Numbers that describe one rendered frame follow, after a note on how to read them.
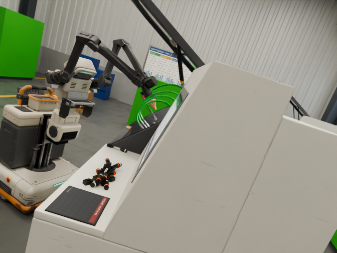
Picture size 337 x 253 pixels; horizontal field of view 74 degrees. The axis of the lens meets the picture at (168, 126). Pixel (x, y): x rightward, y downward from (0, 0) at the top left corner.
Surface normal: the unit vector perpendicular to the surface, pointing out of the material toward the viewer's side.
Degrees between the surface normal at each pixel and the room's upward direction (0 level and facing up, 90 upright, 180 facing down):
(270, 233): 90
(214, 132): 90
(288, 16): 90
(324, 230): 90
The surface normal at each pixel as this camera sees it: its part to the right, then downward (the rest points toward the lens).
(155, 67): -0.18, 0.17
